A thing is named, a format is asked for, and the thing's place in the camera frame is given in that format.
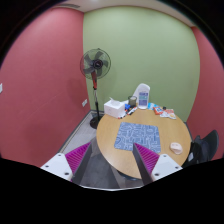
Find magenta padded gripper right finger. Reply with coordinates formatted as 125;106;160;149
133;143;182;185

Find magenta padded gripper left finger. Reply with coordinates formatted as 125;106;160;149
41;142;92;185

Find blue patterned mouse pad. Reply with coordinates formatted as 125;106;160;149
114;122;161;153

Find round wooden table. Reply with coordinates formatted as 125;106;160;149
96;109;191;179

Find black office chair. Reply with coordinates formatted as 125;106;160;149
182;130;219;168

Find colourful snack packets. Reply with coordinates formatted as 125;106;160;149
148;103;176;119

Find marker pens on table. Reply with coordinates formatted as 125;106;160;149
118;104;137;119

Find white tissue box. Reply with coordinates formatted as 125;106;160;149
104;99;125;118

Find white bottle with label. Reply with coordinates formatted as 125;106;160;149
134;83;150;109

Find black standing fan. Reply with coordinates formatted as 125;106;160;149
79;48;112;130

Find white wall socket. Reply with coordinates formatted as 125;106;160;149
82;99;88;107

